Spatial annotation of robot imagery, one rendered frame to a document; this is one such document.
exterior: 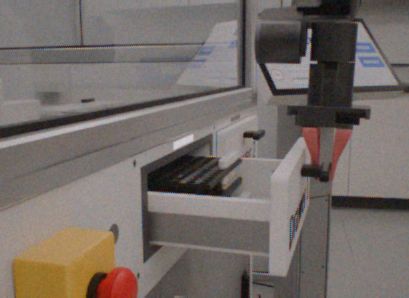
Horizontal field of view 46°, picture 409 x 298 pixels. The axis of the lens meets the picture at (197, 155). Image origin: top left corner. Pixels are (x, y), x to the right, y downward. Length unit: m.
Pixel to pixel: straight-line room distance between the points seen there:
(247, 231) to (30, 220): 0.25
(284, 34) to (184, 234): 0.28
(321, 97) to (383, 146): 3.04
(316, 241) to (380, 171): 2.07
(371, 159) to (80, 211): 3.32
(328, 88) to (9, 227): 0.42
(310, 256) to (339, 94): 1.10
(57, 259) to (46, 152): 0.08
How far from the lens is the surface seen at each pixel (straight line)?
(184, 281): 0.77
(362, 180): 3.69
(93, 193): 0.45
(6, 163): 0.34
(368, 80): 1.59
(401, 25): 4.34
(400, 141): 3.68
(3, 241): 0.35
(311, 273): 1.71
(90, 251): 0.36
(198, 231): 0.55
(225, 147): 0.83
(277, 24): 0.65
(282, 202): 0.50
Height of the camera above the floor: 1.04
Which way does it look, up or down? 10 degrees down
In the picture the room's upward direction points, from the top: 1 degrees counter-clockwise
